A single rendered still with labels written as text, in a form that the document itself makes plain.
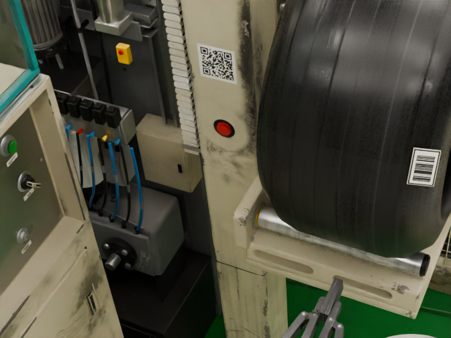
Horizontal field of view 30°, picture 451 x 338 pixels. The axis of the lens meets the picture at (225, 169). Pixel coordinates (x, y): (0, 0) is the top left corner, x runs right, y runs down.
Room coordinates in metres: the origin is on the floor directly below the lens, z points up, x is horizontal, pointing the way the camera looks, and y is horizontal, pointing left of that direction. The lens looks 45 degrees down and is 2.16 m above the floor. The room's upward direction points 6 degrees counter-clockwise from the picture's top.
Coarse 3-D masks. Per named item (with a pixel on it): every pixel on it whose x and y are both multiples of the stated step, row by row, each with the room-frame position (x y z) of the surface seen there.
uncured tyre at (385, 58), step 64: (320, 0) 1.07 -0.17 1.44; (384, 0) 1.04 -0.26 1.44; (448, 0) 1.02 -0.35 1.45; (320, 64) 0.99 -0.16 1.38; (384, 64) 0.96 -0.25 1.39; (448, 64) 0.94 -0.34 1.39; (320, 128) 0.93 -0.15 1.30; (384, 128) 0.90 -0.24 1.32; (448, 128) 0.90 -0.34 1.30; (320, 192) 0.91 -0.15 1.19; (384, 192) 0.86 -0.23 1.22; (448, 192) 1.06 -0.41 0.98; (384, 256) 0.90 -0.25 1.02
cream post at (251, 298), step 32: (192, 0) 1.24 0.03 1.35; (224, 0) 1.21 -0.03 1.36; (256, 0) 1.23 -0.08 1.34; (192, 32) 1.24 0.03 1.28; (224, 32) 1.21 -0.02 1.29; (256, 32) 1.23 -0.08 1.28; (192, 64) 1.25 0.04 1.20; (256, 64) 1.22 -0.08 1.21; (224, 96) 1.22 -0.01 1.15; (256, 96) 1.21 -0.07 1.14; (256, 128) 1.20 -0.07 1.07; (224, 160) 1.23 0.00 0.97; (256, 160) 1.20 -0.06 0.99; (224, 192) 1.23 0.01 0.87; (224, 224) 1.23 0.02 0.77; (224, 256) 1.24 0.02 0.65; (224, 288) 1.25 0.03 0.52; (256, 288) 1.20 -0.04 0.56; (224, 320) 1.25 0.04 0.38; (256, 320) 1.21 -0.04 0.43
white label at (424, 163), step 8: (416, 152) 0.87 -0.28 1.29; (424, 152) 0.87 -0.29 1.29; (432, 152) 0.86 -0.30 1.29; (440, 152) 0.86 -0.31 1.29; (416, 160) 0.86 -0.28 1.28; (424, 160) 0.86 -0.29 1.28; (432, 160) 0.86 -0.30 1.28; (416, 168) 0.86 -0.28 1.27; (424, 168) 0.86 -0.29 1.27; (432, 168) 0.86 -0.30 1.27; (408, 176) 0.86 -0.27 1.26; (416, 176) 0.85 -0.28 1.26; (424, 176) 0.85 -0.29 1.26; (432, 176) 0.85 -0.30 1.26; (416, 184) 0.85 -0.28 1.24; (424, 184) 0.85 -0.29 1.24; (432, 184) 0.85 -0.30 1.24
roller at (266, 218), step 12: (264, 216) 1.11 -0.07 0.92; (276, 216) 1.10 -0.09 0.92; (264, 228) 1.10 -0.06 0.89; (276, 228) 1.09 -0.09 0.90; (288, 228) 1.08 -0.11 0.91; (312, 240) 1.05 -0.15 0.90; (324, 240) 1.04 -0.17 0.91; (348, 252) 1.01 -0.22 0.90; (360, 252) 1.00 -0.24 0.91; (420, 252) 0.98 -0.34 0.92; (384, 264) 0.98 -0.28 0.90; (396, 264) 0.97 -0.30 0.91; (408, 264) 0.96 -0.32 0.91; (420, 264) 0.95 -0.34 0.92; (420, 276) 0.95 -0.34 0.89
